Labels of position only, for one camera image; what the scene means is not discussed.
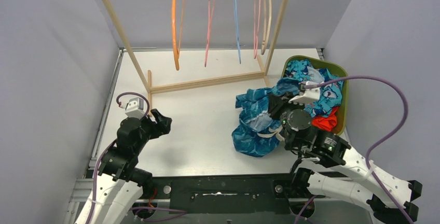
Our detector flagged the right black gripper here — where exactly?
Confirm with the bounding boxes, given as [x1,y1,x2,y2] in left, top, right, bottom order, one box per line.
[269,90,307,148]

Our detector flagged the teal shark print shorts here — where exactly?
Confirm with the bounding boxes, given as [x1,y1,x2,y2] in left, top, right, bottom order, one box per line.
[231,78,299,157]

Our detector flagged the light blue shark shorts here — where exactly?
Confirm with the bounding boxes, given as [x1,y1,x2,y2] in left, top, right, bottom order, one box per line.
[283,59,343,118]

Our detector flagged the orange shorts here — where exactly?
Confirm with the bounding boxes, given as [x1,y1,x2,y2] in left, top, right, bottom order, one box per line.
[312,106,339,132]

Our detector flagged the pink wire hanger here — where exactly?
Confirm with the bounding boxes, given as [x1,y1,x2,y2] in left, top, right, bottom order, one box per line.
[253,0,261,59]

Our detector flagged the orange wooden hanger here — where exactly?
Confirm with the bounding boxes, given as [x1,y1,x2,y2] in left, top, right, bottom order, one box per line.
[171,0,185,71]

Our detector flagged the light wooden hanger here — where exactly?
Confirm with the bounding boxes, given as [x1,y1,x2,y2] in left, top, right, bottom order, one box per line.
[260,0,272,55]

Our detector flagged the light blue hanger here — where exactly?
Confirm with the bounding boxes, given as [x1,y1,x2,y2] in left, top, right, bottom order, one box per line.
[233,0,241,64]

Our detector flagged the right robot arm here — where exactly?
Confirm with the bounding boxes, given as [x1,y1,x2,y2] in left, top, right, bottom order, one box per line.
[268,93,422,223]

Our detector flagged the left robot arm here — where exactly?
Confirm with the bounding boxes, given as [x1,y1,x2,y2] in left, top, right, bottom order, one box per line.
[75,109,172,223]

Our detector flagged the wooden clothes rack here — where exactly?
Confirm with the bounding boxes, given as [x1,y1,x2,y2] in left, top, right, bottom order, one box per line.
[101,0,288,101]

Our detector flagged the green plastic basket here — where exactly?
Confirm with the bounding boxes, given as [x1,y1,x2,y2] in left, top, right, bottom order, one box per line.
[282,55,349,135]

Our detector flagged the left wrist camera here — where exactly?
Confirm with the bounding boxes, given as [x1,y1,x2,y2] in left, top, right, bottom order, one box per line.
[125,97,146,119]

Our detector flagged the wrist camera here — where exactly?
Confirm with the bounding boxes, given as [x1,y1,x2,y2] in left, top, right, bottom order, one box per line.
[288,81,321,105]
[125,97,146,119]

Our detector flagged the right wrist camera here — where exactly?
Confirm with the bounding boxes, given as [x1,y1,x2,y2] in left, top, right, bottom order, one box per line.
[288,81,321,105]

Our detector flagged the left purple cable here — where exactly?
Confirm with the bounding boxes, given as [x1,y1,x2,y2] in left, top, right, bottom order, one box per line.
[84,92,188,224]

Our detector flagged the purple cable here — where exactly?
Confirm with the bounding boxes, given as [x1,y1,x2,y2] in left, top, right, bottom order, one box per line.
[84,92,188,224]
[294,75,415,224]

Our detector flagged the aluminium frame rail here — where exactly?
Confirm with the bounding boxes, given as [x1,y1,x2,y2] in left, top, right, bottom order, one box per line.
[62,48,125,223]

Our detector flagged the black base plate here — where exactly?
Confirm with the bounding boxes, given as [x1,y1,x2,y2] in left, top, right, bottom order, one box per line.
[133,173,311,214]

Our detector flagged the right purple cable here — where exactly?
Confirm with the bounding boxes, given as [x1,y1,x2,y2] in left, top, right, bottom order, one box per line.
[294,75,415,224]

